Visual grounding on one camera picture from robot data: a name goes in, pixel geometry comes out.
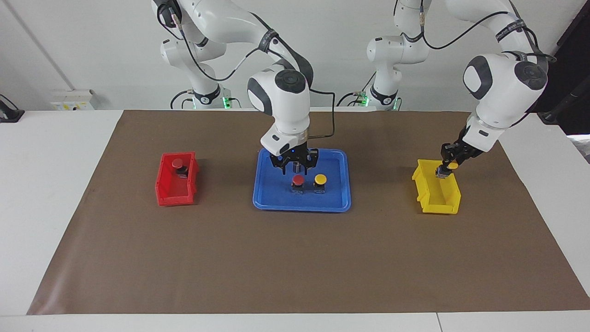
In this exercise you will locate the white wall outlet box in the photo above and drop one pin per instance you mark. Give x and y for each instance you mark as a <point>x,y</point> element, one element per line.
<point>71,99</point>

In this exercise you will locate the yellow plastic bin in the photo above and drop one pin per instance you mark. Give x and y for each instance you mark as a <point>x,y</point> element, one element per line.
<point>442,207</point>

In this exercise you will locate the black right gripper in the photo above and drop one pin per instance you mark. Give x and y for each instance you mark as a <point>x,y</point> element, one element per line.
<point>295,154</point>

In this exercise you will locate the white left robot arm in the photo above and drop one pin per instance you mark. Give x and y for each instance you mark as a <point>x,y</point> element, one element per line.
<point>502,87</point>

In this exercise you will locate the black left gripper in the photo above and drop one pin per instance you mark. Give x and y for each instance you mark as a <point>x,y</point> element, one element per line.
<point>461,150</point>

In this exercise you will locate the black stand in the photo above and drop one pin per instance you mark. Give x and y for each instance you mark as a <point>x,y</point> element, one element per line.
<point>560,110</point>

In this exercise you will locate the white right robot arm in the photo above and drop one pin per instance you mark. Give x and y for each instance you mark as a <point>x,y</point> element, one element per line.
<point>288,106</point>

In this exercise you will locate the red plastic bin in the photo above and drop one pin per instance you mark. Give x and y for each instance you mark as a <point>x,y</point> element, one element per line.
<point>173,200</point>

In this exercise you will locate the yellow push button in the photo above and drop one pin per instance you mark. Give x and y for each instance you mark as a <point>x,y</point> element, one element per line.
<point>320,179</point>
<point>453,165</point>

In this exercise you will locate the blue plastic tray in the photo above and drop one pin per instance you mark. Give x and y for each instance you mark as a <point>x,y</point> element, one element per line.
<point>281,203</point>

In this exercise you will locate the red push button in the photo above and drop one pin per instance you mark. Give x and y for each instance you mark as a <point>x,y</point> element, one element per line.
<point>177,163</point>
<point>298,180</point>

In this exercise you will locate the brown paper mat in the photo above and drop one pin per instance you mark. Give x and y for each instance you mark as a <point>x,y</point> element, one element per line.
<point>295,258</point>

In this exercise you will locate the black clamp mount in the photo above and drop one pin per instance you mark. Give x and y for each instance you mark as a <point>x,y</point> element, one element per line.
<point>9,114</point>

